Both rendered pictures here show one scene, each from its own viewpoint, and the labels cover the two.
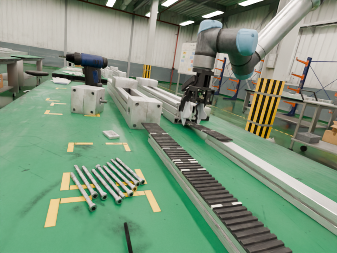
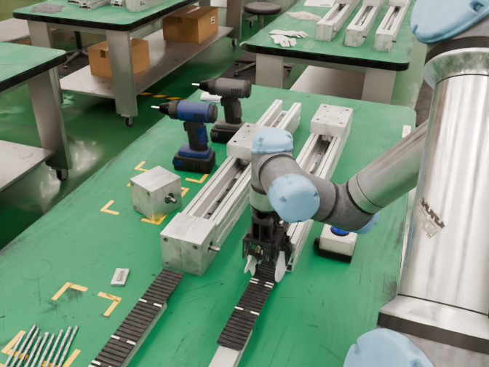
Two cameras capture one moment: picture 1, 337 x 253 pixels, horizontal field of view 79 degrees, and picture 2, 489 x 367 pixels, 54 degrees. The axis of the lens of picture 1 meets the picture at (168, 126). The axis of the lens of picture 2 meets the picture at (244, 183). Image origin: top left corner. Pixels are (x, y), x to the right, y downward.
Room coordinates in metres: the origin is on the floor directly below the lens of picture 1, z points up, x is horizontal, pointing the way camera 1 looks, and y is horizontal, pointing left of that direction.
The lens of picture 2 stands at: (0.14, -0.58, 1.53)
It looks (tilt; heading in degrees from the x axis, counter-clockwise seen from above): 32 degrees down; 43
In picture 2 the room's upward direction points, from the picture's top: 2 degrees clockwise
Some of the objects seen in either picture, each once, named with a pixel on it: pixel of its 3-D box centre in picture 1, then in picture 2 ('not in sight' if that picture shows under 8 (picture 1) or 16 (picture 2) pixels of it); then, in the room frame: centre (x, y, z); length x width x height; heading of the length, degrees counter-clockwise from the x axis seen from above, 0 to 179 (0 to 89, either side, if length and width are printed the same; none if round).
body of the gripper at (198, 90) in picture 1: (200, 87); (265, 229); (0.74, -0.09, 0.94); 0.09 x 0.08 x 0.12; 23
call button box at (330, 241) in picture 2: (197, 111); (335, 239); (0.97, -0.13, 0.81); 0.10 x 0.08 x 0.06; 113
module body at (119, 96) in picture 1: (123, 94); (252, 159); (1.10, 0.27, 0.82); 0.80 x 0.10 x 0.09; 23
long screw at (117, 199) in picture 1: (105, 184); (29, 360); (0.30, 0.09, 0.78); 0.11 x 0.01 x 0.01; 42
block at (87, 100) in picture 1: (92, 100); (159, 194); (0.77, 0.31, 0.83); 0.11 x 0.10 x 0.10; 92
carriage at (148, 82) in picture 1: (146, 84); (331, 124); (1.41, 0.19, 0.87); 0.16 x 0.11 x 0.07; 23
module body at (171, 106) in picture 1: (156, 97); (313, 171); (1.18, 0.10, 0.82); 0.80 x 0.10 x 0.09; 23
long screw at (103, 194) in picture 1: (93, 180); (26, 351); (0.30, 0.11, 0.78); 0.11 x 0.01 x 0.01; 41
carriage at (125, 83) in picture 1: (124, 85); (252, 145); (1.10, 0.27, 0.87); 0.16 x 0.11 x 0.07; 23
